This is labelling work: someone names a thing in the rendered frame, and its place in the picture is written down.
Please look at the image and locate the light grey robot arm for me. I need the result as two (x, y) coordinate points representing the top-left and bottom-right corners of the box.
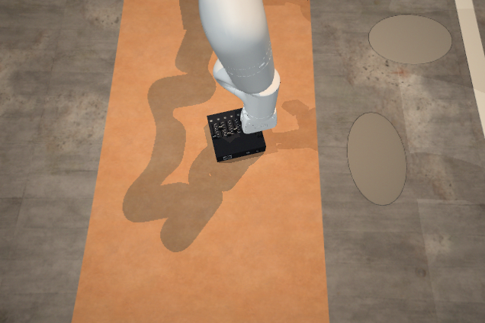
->
(198, 0), (281, 122)

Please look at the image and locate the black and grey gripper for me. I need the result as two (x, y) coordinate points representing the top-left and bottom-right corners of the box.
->
(240, 107), (277, 136)

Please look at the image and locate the black lighting desk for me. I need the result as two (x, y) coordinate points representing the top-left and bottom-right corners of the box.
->
(207, 108), (266, 162)

